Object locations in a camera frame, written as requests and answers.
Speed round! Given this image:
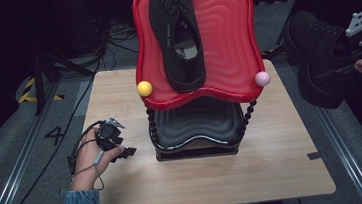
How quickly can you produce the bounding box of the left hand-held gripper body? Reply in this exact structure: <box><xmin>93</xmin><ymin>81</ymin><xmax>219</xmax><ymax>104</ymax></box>
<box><xmin>93</xmin><ymin>115</ymin><xmax>128</xmax><ymax>153</ymax></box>

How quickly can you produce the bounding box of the black chunky sole shoe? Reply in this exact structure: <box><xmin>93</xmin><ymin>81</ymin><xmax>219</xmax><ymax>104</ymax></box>
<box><xmin>281</xmin><ymin>5</ymin><xmax>360</xmax><ymax>113</ymax></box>

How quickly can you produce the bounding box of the red and black tiered rack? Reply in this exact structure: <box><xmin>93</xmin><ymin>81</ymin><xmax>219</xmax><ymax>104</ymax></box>
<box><xmin>128</xmin><ymin>0</ymin><xmax>279</xmax><ymax>164</ymax></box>

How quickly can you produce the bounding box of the black knit shoe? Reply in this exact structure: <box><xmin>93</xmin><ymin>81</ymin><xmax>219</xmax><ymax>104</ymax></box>
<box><xmin>146</xmin><ymin>0</ymin><xmax>209</xmax><ymax>96</ymax></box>

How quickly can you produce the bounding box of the person's left hand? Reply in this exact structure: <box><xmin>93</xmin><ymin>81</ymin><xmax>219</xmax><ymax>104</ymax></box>
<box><xmin>64</xmin><ymin>124</ymin><xmax>130</xmax><ymax>194</ymax></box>

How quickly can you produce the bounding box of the black tripod stand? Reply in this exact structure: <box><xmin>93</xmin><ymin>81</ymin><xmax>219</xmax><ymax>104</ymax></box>
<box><xmin>260</xmin><ymin>20</ymin><xmax>299</xmax><ymax>63</ymax></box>
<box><xmin>28</xmin><ymin>46</ymin><xmax>99</xmax><ymax>117</ymax></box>

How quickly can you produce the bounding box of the yellow and black floor tape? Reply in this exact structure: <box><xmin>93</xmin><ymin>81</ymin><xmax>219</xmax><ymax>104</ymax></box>
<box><xmin>15</xmin><ymin>74</ymin><xmax>65</xmax><ymax>106</ymax></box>

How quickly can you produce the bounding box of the black tape mark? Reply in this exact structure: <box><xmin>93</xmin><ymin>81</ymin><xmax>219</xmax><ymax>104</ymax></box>
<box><xmin>306</xmin><ymin>151</ymin><xmax>324</xmax><ymax>161</ymax></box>

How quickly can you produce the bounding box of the grey left gripper cord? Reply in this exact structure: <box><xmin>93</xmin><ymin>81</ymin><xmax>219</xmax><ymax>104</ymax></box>
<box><xmin>69</xmin><ymin>150</ymin><xmax>109</xmax><ymax>194</ymax></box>

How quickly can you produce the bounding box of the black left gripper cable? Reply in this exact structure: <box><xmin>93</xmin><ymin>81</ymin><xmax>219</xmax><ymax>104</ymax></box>
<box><xmin>64</xmin><ymin>119</ymin><xmax>110</xmax><ymax>176</ymax></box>

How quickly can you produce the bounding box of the long black floor cable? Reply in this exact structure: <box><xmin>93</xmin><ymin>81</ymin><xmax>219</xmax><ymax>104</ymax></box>
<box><xmin>0</xmin><ymin>71</ymin><xmax>110</xmax><ymax>204</ymax></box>

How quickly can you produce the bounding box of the bundle of black floor cables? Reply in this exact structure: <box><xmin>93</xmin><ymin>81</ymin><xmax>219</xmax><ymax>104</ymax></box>
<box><xmin>92</xmin><ymin>14</ymin><xmax>143</xmax><ymax>73</ymax></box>

